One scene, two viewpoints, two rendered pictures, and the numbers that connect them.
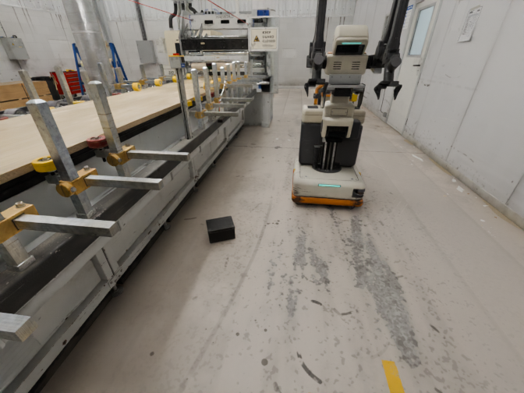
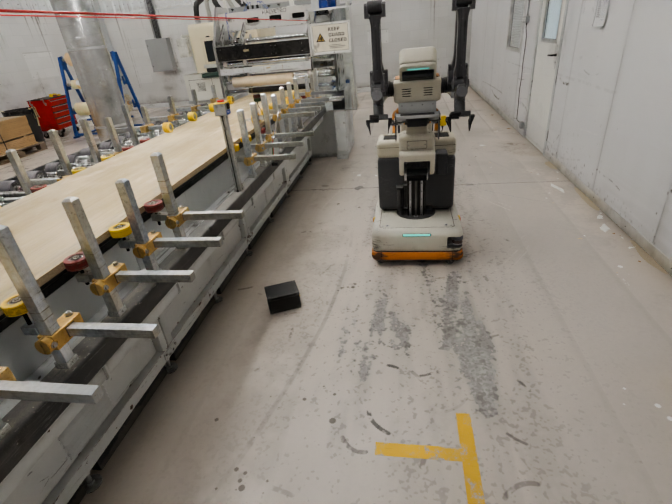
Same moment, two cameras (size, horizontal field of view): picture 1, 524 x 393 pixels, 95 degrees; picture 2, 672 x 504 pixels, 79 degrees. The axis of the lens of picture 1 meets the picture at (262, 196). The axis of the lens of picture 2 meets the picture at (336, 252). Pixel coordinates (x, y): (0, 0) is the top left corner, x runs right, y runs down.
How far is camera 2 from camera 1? 0.75 m
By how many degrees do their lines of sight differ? 4
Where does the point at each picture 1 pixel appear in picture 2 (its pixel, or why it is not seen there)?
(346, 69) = (418, 95)
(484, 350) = (570, 399)
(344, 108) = (422, 140)
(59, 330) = (125, 395)
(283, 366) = (351, 422)
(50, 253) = (135, 304)
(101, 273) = (157, 343)
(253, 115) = (325, 143)
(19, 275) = (119, 319)
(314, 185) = (398, 235)
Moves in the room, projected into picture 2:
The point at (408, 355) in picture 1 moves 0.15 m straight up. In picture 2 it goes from (485, 408) to (488, 383)
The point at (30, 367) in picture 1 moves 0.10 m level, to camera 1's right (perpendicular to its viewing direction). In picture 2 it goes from (108, 423) to (131, 422)
